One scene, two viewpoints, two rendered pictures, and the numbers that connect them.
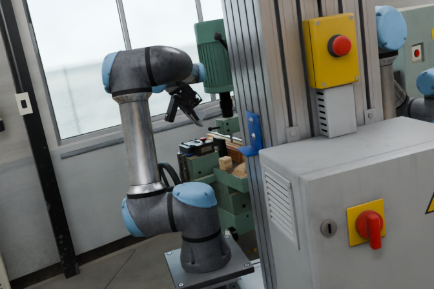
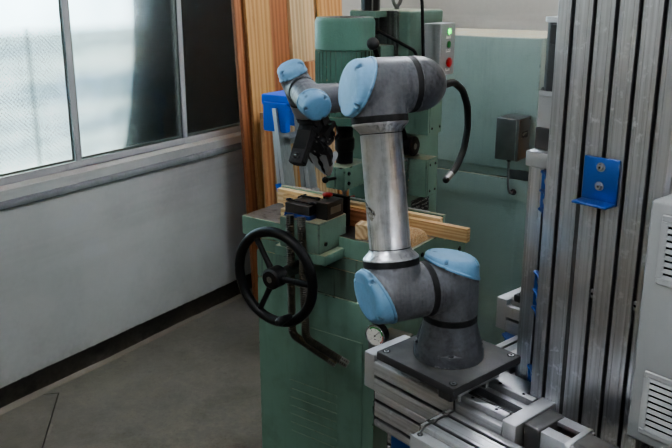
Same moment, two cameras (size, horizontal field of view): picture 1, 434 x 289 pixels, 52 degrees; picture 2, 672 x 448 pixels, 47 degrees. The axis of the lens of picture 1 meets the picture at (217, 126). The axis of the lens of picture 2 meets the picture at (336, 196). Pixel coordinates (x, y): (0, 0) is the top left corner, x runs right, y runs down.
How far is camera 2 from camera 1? 103 cm
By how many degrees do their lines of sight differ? 27
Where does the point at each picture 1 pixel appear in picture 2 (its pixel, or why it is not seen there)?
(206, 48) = (342, 58)
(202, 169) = (328, 239)
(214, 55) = not seen: hidden behind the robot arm
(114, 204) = (26, 311)
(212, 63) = not seen: hidden behind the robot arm
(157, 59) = (433, 77)
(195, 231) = (462, 312)
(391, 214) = not seen: outside the picture
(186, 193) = (456, 261)
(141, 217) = (401, 294)
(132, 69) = (401, 87)
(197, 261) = (460, 353)
